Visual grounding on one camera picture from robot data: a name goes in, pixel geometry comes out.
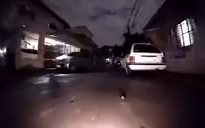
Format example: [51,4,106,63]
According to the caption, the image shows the dark parked car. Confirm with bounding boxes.
[53,50,97,73]

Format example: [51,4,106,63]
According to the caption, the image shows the dark tree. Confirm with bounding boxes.
[121,31,148,56]

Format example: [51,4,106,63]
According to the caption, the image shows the dark asphalt road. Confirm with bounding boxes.
[0,68,205,128]

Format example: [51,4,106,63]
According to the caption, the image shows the white car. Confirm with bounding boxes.
[119,42,167,76]

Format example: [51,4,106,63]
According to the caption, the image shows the building with lit windows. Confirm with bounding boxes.
[0,0,98,72]

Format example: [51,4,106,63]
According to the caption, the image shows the building with barred window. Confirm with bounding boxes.
[143,0,205,76]

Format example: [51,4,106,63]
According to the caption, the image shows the pole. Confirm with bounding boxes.
[5,0,24,72]

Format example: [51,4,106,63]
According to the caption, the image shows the overhead wires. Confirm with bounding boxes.
[126,0,166,34]

